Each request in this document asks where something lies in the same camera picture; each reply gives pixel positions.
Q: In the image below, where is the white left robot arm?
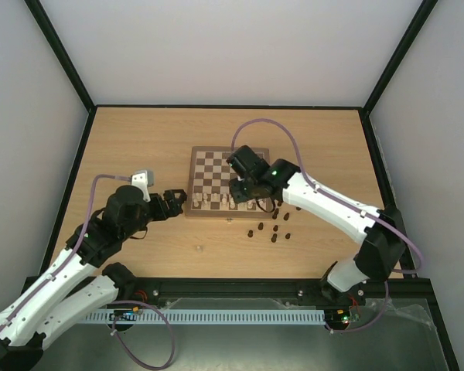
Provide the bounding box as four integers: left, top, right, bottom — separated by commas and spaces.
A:
0, 185, 187, 370

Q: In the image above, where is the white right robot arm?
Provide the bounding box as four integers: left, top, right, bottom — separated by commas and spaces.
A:
227, 145, 405, 303

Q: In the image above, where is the wooden chess board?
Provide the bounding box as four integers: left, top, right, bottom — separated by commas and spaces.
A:
185, 146, 272, 220

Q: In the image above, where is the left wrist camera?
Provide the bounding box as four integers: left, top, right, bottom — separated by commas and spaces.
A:
131, 169, 154, 189

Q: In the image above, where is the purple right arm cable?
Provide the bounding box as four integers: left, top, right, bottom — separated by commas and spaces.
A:
230, 118, 426, 335

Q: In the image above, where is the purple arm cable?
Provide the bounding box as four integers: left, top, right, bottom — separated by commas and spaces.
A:
230, 118, 426, 335
0, 174, 134, 349

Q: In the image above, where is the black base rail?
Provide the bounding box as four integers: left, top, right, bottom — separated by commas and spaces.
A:
69, 276, 434, 306

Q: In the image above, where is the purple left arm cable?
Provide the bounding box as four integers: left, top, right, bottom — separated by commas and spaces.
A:
0, 174, 134, 349

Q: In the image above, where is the white slotted cable duct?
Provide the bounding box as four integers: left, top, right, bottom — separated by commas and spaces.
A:
80, 309, 326, 325

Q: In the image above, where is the black frame post left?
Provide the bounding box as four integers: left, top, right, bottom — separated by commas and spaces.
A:
24, 0, 96, 112

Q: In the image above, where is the black frame post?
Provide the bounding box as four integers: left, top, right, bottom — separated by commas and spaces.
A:
24, 0, 96, 112
363, 0, 438, 115

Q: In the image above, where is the black frame post right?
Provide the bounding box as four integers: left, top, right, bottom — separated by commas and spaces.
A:
363, 0, 438, 115

